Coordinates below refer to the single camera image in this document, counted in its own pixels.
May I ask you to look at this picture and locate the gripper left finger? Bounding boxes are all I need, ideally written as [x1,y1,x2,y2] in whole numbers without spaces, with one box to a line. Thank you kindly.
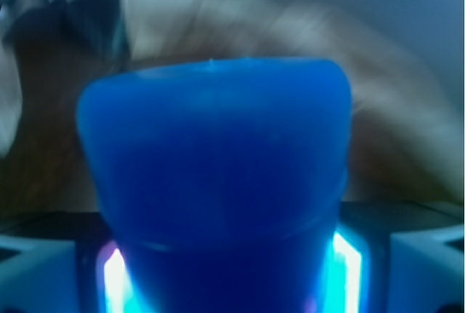
[1,235,126,312]

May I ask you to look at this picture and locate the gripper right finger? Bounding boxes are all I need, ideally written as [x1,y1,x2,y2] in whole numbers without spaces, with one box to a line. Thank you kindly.
[332,224,464,312]

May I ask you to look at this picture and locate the blue plastic bottle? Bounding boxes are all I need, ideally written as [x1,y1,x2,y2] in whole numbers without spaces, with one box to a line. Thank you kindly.
[76,58,352,312]

